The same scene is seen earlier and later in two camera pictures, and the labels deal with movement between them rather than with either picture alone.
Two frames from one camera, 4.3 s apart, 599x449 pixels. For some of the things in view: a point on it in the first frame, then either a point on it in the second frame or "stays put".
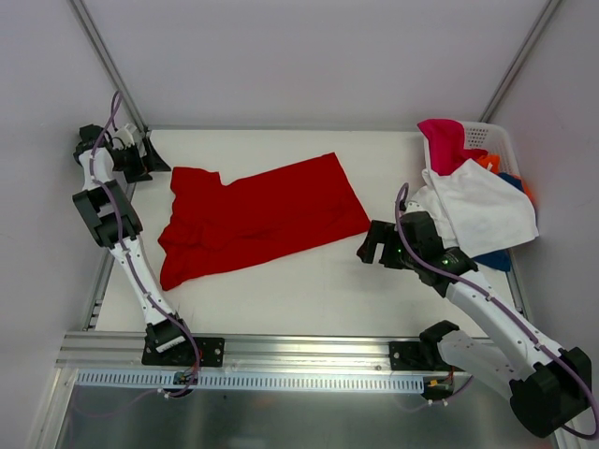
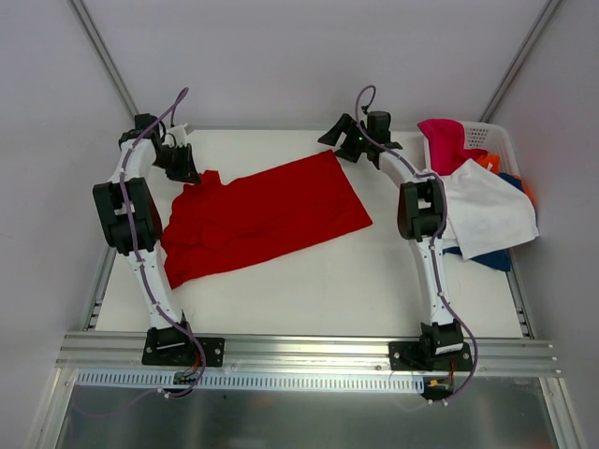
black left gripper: x=144 y=152 to x=179 y=161
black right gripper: x=383 y=244 to x=349 y=141
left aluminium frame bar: x=97 y=295 stays put
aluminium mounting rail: x=123 y=351 stays put
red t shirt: x=213 y=228 stays put
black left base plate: x=182 y=354 stays put
